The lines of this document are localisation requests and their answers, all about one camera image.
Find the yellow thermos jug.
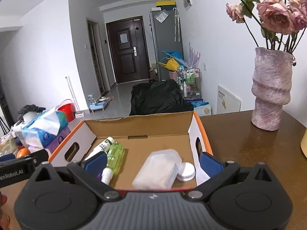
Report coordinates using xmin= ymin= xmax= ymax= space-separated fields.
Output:
xmin=300 ymin=129 xmax=307 ymax=158

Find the orange cardboard pumpkin box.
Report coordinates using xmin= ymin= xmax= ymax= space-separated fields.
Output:
xmin=49 ymin=112 xmax=212 ymax=191

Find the white round jar lid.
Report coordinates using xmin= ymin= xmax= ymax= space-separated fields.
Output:
xmin=176 ymin=162 xmax=196 ymax=182

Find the dried pink rose bouquet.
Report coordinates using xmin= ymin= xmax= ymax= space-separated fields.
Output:
xmin=226 ymin=0 xmax=306 ymax=54

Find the green spray bottle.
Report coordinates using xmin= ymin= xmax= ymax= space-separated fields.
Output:
xmin=101 ymin=142 xmax=124 ymax=185

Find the clear plastic swab box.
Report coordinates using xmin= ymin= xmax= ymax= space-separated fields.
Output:
xmin=132 ymin=149 xmax=182 ymax=190

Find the black bag on floor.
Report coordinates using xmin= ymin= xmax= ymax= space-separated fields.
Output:
xmin=130 ymin=80 xmax=194 ymax=116

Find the wire storage cart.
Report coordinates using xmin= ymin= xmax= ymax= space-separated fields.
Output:
xmin=177 ymin=68 xmax=201 ymax=100

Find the white tissue pack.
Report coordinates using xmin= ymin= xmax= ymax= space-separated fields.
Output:
xmin=45 ymin=127 xmax=70 ymax=156

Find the white tube bottle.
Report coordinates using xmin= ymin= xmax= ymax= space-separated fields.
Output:
xmin=85 ymin=136 xmax=115 ymax=160

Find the orange tangerine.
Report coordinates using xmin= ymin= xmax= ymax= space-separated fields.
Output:
xmin=16 ymin=148 xmax=31 ymax=158

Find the red bucket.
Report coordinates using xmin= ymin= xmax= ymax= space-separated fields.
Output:
xmin=57 ymin=99 xmax=75 ymax=122

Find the dark brown entrance door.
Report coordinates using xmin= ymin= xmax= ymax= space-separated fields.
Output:
xmin=106 ymin=16 xmax=150 ymax=84

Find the blue tissue pack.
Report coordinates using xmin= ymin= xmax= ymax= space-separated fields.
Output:
xmin=16 ymin=109 xmax=68 ymax=148

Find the grey refrigerator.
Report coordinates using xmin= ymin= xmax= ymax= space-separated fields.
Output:
xmin=149 ymin=8 xmax=184 ymax=81

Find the yellow bag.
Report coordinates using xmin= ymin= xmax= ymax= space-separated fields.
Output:
xmin=158 ymin=58 xmax=180 ymax=71

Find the pink textured ceramic vase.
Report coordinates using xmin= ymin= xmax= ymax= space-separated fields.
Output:
xmin=251 ymin=47 xmax=293 ymax=131

